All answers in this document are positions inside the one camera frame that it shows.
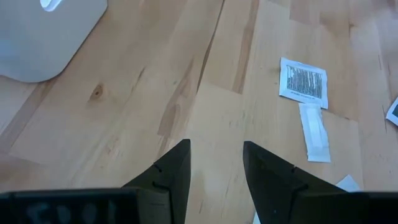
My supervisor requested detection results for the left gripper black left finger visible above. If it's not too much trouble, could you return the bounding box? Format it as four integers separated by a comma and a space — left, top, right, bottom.
0, 139, 191, 224

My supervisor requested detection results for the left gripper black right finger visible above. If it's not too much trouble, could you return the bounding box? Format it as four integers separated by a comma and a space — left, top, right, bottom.
243, 141, 398, 224

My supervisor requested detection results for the narrow plain white packet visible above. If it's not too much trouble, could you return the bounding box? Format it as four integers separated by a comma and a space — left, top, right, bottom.
298, 102, 332, 164

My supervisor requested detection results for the white antiseptic towelette packet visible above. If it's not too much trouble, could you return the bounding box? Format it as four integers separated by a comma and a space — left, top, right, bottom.
279, 57, 330, 110
385, 96, 398, 127

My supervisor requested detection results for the white plastic bin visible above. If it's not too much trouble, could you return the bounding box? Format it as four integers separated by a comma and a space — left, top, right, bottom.
0, 0, 108, 83

